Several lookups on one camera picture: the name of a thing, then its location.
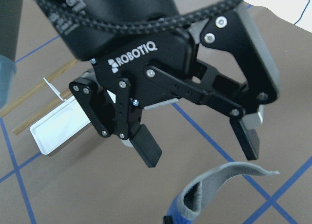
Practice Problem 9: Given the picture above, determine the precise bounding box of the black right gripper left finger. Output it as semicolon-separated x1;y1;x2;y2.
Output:
69;73;162;168

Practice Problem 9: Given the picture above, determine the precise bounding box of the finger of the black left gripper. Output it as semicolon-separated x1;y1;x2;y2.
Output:
145;4;280;160

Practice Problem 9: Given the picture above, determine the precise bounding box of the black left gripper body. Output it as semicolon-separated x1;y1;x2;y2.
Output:
24;0;210;112

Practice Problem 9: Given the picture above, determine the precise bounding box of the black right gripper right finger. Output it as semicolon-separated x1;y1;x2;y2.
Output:
163;216;172;224

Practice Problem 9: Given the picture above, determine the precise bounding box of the blue microfiber towel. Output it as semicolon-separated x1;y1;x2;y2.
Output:
165;162;280;224

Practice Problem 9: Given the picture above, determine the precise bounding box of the white rack base tray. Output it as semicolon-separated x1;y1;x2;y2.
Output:
29;96;91;155

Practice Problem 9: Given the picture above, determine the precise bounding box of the rear wooden rack bar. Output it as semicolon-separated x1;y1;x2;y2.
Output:
0;58;78;118

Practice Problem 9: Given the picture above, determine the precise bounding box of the wooden rack bar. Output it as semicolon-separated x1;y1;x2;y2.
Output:
12;89;72;135
0;58;78;118

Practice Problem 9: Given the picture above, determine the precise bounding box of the front wooden rack bar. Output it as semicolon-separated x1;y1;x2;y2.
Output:
12;89;72;135

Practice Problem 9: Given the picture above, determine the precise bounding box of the black braided cable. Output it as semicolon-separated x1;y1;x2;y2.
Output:
24;0;256;36

